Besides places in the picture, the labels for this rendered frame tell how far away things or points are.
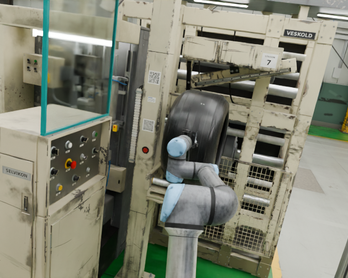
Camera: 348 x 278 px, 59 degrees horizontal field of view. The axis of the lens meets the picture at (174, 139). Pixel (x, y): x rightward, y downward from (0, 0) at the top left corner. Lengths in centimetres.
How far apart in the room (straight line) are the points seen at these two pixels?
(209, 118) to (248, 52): 55
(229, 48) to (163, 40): 43
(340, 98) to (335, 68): 97
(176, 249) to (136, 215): 122
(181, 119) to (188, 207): 81
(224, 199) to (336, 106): 1028
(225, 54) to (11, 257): 160
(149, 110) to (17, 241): 96
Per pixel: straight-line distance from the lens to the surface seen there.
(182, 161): 128
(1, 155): 152
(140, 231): 216
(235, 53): 198
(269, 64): 197
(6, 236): 169
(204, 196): 91
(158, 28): 182
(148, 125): 187
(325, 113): 1107
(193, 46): 202
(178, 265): 91
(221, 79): 212
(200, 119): 162
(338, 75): 1102
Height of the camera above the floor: 168
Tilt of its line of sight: 16 degrees down
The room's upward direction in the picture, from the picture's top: 9 degrees clockwise
